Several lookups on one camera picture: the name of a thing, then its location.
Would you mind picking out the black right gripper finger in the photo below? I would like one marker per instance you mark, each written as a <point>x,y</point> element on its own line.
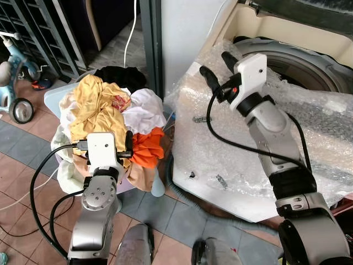
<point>208,76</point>
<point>228,61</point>

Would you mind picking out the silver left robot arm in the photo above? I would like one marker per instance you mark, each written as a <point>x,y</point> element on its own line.
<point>94,221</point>

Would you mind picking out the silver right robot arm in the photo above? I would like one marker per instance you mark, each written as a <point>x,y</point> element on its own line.
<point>270,127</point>

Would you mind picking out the white top-load washing machine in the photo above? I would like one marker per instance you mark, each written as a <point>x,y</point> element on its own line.
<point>248,22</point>

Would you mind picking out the orange garment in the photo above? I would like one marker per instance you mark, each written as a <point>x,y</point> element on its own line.
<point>148,148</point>

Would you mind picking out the beige garment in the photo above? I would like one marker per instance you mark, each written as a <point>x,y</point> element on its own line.
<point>143,176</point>

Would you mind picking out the red patterned white garment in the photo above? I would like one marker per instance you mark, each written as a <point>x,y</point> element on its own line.
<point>120,102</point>

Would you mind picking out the yellow garment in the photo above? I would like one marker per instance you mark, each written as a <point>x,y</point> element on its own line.
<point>96,107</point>

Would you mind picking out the clear bubble wrap sheet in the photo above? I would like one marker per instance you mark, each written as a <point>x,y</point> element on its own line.
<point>220,154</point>

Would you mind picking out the black garment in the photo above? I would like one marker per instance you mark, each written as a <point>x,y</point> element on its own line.
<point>118,77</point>

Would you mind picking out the cream garment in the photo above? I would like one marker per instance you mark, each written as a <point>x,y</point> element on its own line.
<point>63,165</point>

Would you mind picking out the grey washer drum rim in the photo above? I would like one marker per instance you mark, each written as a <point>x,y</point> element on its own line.
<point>309,61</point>

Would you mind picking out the dark washer lid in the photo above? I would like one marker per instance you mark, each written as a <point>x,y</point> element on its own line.
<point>298,14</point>

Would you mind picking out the light blue laundry basket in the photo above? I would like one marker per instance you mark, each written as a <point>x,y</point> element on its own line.
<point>52,96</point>

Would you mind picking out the black and red shoe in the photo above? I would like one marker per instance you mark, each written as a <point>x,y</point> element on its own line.
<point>41,84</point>

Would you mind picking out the red plastic basin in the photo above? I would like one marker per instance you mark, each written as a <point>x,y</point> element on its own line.
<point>345,201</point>

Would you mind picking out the silver right robot leg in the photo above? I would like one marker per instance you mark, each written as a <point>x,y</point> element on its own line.
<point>218,254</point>

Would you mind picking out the light blue child tricycle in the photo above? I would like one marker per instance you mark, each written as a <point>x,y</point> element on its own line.
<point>14,61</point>

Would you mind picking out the dark metal gate grille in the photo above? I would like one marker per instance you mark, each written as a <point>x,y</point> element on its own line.
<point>33,22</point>

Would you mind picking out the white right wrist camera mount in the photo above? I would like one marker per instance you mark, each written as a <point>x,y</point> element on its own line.
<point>249,74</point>

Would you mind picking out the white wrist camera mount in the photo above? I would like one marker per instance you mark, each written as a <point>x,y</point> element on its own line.
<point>249,74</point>
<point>101,149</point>

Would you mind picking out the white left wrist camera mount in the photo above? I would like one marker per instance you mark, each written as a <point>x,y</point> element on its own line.
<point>101,149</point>

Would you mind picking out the dark grey door post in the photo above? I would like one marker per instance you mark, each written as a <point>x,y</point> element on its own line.
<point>150,44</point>

